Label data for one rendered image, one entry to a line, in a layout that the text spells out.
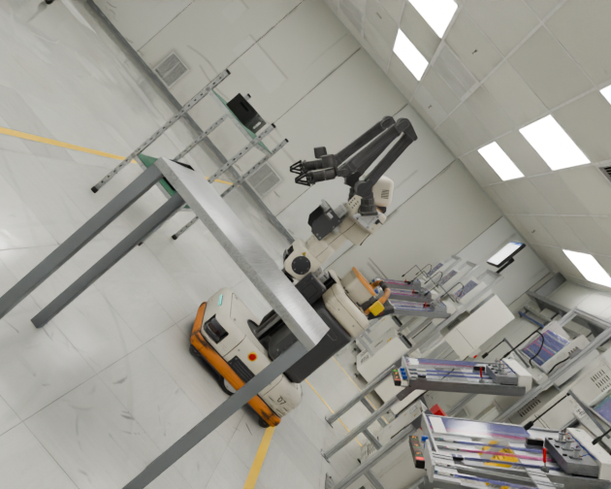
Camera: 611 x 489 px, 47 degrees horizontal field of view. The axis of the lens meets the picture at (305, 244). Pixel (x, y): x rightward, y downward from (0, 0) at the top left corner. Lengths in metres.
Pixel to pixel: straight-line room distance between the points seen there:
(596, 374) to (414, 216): 7.43
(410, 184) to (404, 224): 0.66
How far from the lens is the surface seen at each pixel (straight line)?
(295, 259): 3.79
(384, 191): 3.79
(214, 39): 12.32
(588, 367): 4.78
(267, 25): 12.24
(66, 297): 2.64
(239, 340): 3.70
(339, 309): 3.72
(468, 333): 7.87
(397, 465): 4.70
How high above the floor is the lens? 1.11
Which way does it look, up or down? 5 degrees down
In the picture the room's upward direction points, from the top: 50 degrees clockwise
